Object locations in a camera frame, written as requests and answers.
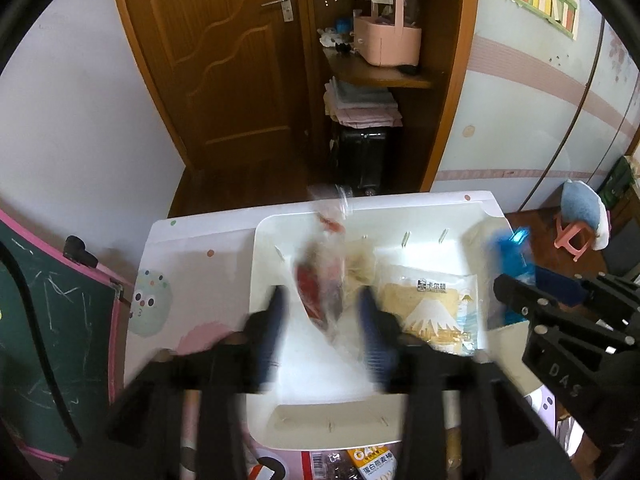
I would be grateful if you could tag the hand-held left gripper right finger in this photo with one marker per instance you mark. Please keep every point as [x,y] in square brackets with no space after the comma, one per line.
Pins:
[372,330]

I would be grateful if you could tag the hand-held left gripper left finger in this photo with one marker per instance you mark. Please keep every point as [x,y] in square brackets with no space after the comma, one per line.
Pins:
[272,320]

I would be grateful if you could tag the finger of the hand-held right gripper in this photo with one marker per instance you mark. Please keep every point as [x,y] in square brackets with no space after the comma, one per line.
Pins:
[515,292]
[560,285]

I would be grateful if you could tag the blue snack packet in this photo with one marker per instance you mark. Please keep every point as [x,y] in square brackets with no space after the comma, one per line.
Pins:
[517,257]

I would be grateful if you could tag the red fruit print snack packet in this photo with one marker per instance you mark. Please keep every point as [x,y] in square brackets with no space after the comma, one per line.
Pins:
[317,295]

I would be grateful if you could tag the white plastic tray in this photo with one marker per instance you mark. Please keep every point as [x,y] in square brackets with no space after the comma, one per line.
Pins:
[310,400]

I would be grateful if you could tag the orange white cereal bar packet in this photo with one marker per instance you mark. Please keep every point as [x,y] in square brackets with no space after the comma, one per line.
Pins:
[372,462]

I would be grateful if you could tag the yellow cake packet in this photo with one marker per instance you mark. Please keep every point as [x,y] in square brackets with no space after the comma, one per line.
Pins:
[430,305]

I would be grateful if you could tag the pink stool blue cushion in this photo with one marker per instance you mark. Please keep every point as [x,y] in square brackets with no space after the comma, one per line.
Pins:
[580,205]

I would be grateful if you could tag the green bag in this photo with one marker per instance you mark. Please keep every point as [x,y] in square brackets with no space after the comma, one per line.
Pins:
[620,177]

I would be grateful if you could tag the dark snack packet red label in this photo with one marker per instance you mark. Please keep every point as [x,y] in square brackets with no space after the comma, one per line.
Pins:
[332,467]

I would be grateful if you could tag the black suitcase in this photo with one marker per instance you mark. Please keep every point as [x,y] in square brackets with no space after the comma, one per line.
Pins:
[360,155]

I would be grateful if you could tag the pastel sliding wardrobe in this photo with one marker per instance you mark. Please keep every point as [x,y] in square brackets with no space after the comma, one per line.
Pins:
[525,110]

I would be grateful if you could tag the black easel clamp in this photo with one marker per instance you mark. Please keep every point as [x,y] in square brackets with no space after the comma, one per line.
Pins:
[77,249]

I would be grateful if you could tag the wooden corner shelf unit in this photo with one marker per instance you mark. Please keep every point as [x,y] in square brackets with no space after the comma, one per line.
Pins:
[450,85]

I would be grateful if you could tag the stack of folded cloths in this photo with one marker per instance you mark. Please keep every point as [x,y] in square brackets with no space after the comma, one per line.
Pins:
[357,105]

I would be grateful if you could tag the brown wooden door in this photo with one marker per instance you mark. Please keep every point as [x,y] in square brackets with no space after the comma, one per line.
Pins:
[220,85]

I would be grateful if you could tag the white plush toy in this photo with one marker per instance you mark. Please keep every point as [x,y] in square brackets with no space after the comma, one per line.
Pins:
[330,39]

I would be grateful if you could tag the small blue toy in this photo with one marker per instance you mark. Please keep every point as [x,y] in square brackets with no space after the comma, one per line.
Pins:
[342,26]

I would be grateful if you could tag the green chalkboard pink frame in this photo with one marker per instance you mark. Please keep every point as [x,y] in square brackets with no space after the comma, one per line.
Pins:
[35,335]

